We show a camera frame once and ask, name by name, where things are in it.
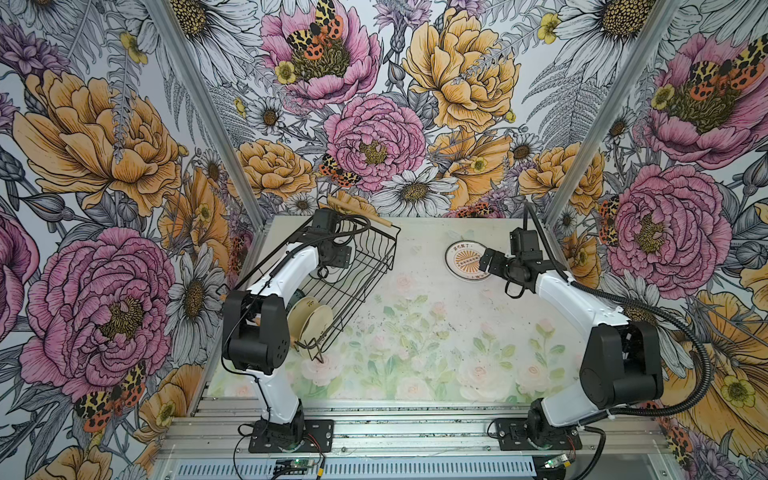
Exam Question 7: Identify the white plate red green rim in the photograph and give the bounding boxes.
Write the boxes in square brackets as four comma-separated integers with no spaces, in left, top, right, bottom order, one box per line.
[443,239,493,283]

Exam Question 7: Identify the black wire dish rack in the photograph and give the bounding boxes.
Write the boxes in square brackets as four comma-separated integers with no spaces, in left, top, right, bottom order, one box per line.
[233,197,400,361]

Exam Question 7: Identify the beige plate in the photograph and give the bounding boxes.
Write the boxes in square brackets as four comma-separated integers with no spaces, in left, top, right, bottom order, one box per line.
[287,296,321,341]

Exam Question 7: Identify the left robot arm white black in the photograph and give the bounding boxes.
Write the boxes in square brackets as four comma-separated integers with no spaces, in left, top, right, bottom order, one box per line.
[221,209,371,450]

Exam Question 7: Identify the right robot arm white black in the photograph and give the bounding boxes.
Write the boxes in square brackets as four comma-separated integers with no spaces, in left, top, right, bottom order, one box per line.
[479,227,663,448]

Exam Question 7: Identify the cream plate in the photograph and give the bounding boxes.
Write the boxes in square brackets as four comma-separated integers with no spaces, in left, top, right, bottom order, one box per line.
[299,305,334,349]

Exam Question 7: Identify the green circuit board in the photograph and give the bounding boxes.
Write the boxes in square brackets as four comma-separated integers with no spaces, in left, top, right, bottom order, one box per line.
[271,459,316,479]

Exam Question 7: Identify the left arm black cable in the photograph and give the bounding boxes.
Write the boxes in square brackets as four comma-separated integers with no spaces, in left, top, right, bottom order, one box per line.
[219,214,373,448]

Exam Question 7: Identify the far wooden rack handle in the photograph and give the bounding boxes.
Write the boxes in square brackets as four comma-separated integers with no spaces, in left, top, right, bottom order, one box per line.
[328,197,393,228]

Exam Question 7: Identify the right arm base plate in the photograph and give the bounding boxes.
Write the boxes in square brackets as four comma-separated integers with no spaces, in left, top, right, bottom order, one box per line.
[487,417,582,451]

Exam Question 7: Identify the aluminium rail frame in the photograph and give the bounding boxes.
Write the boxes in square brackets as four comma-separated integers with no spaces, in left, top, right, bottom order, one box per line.
[151,398,683,479]

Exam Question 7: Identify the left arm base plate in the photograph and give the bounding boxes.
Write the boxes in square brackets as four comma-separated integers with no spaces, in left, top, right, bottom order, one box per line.
[248,419,335,454]

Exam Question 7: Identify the white vented cable duct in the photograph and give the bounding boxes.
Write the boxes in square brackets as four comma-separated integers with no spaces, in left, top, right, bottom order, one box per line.
[166,455,536,479]

